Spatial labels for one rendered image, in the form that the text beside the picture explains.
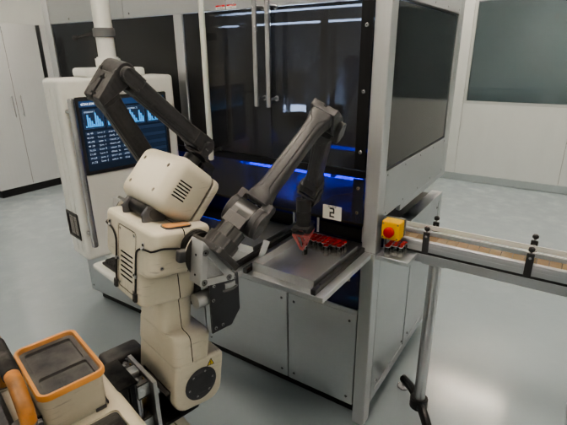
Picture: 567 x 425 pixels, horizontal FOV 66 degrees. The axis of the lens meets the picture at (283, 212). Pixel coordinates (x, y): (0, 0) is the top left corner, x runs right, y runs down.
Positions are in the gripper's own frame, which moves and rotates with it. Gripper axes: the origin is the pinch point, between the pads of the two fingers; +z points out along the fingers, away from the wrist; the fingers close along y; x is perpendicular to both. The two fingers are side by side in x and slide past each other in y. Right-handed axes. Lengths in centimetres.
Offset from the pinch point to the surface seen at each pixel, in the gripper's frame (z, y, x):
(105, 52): -72, 5, 86
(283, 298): 38.9, 20.4, 16.0
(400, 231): -7.3, 8.8, -35.3
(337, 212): -9.8, 14.4, -10.0
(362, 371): 62, 10, -24
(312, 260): 4.2, -3.2, -4.7
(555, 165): 62, 446, -179
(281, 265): 4.2, -10.4, 5.4
